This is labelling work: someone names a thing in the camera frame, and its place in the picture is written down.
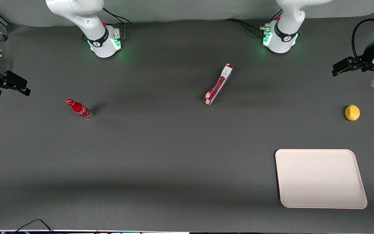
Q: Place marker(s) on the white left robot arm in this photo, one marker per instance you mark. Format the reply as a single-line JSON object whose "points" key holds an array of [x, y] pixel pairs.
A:
{"points": [[286, 32]]}

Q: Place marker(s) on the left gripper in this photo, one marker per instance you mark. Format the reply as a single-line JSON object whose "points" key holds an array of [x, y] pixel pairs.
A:
{"points": [[369, 52]]}

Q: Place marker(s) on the yellow lemon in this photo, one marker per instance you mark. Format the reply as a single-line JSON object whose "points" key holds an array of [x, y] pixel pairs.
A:
{"points": [[352, 112]]}

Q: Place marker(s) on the beige rectangular tray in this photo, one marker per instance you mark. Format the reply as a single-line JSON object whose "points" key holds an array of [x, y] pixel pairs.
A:
{"points": [[320, 178]]}

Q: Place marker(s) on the red soda bottle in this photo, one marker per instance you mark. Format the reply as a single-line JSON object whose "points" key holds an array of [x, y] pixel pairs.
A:
{"points": [[80, 109]]}

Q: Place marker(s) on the red cookie box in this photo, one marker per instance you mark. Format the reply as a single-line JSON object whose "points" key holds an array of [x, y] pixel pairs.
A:
{"points": [[218, 85]]}

